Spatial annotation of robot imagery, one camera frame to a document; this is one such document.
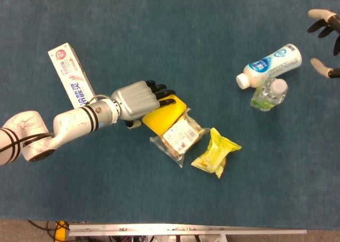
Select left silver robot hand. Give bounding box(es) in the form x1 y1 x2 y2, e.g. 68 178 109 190
110 80 176 129

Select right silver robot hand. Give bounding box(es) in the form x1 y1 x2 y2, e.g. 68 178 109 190
307 9 340 80

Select yellow sponge block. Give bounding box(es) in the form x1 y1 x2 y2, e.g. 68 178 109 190
141 93 188 135

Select white toothpaste box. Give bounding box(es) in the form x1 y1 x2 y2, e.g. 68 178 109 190
47 42 97 109

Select white blue drink bottle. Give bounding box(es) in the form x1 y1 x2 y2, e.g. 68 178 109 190
235 43 303 90

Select yellow snack bag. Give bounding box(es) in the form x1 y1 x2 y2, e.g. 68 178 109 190
191 127 242 179

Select small clear green-label water bottle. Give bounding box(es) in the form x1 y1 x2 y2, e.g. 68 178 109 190
250 77 289 112

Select clear bag with white label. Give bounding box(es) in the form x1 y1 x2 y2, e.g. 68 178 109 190
149 108 212 169

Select teal table cloth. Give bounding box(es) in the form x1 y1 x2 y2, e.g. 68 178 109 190
0 0 340 230

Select yellow power strip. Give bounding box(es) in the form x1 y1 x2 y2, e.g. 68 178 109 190
55 220 70 242

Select aluminium rail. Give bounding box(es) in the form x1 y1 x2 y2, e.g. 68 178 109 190
68 223 308 237

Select black floor cable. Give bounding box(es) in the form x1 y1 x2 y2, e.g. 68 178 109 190
28 220 70 240

